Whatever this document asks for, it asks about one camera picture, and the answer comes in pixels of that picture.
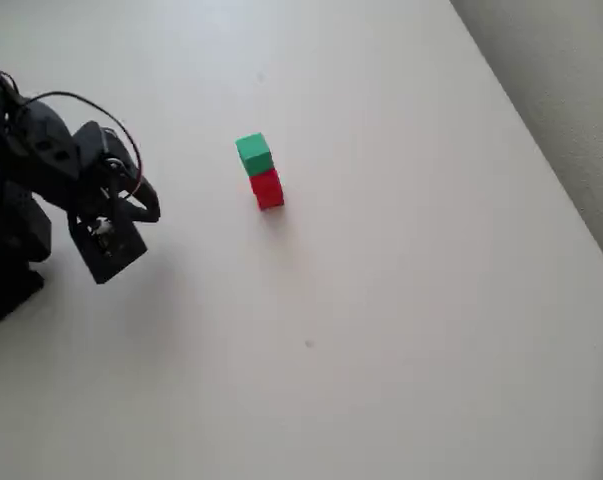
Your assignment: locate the green cube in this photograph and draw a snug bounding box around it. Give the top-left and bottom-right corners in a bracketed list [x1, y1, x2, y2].
[234, 131, 275, 178]

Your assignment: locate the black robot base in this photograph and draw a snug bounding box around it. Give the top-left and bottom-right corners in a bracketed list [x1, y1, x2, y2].
[0, 259, 47, 327]

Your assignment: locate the red cube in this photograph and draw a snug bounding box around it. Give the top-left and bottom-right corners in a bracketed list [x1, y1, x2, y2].
[255, 187, 286, 212]
[247, 166, 283, 195]

